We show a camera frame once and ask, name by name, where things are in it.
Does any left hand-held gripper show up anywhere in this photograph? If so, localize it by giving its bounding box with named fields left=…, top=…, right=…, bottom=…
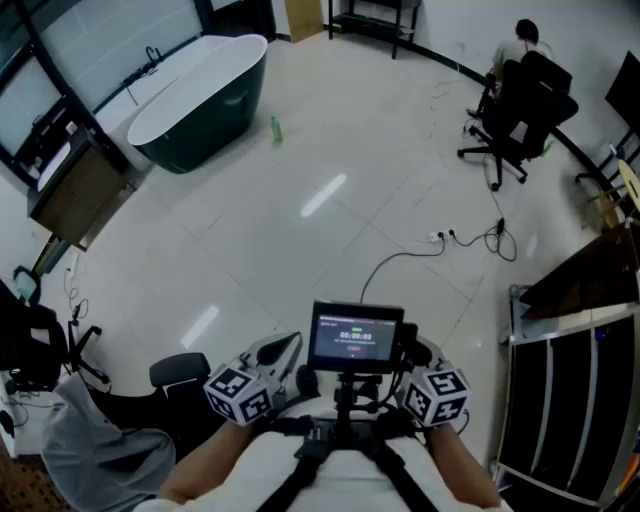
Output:
left=203, top=332, right=304, bottom=427

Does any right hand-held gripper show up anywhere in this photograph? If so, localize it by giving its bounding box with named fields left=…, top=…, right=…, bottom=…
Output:
left=402, top=334, right=472, bottom=428

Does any person's left forearm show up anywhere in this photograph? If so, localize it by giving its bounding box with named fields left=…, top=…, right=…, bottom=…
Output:
left=158, top=417, right=261, bottom=506

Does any person's right forearm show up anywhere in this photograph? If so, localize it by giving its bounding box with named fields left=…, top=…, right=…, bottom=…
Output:
left=424, top=424, right=501, bottom=509

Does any person's black left shoe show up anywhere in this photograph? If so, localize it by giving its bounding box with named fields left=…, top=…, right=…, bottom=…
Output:
left=295, top=364, right=321, bottom=399

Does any black body-worn monitor screen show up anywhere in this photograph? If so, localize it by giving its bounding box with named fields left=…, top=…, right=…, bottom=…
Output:
left=306, top=299, right=406, bottom=376

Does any black office chair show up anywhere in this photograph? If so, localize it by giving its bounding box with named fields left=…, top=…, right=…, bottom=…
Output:
left=0, top=279, right=111, bottom=396
left=107, top=352, right=241, bottom=449
left=457, top=49, right=580, bottom=193

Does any dark brown table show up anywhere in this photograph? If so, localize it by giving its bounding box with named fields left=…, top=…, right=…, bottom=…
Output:
left=519, top=222, right=640, bottom=321

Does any grey jacket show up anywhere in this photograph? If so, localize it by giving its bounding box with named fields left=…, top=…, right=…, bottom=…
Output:
left=40, top=372, right=177, bottom=512

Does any oval dark green bathtub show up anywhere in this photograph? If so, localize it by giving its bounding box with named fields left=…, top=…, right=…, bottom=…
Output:
left=126, top=33, right=270, bottom=175

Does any dark wooden vanity cabinet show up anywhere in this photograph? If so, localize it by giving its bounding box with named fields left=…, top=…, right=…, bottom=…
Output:
left=27, top=124, right=136, bottom=251

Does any round wooden stool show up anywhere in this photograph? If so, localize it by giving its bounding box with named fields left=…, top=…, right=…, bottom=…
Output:
left=587, top=158, right=640, bottom=231

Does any teal waste bin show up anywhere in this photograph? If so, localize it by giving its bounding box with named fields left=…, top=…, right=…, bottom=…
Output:
left=13, top=267, right=41, bottom=304

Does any white sink basin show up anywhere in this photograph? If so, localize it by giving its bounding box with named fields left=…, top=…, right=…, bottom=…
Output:
left=37, top=142, right=71, bottom=192

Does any white rectangular bathtub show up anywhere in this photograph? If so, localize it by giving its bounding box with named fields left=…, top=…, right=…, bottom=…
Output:
left=92, top=35, right=226, bottom=135

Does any black display on stand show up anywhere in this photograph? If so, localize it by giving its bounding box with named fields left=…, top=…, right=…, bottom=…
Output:
left=574, top=49, right=640, bottom=196

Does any black metal table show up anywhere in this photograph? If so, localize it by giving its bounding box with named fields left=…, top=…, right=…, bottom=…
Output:
left=327, top=0, right=424, bottom=60

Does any brown cardboard panel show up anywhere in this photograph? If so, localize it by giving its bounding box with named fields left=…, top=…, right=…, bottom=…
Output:
left=283, top=0, right=325, bottom=44

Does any black glass door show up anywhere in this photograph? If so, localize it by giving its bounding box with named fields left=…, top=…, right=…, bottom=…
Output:
left=194, top=0, right=279, bottom=44

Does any black-framed frosted glass partition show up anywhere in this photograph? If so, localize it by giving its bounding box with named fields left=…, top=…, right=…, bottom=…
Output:
left=0, top=0, right=211, bottom=166

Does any black strap harness with mount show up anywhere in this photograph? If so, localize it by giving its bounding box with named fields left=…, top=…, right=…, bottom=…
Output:
left=259, top=372, right=441, bottom=512

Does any metal frame black panel cart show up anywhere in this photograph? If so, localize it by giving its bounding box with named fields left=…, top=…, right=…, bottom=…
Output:
left=492, top=284, right=640, bottom=509

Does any black monitor cable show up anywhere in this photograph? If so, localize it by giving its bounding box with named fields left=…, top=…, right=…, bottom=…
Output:
left=359, top=239, right=446, bottom=304

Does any thin black charger cable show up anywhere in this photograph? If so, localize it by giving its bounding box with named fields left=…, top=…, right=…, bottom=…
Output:
left=62, top=267, right=91, bottom=326

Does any black bathtub faucet with hose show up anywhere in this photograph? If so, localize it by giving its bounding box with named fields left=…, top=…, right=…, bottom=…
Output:
left=121, top=45, right=162, bottom=107

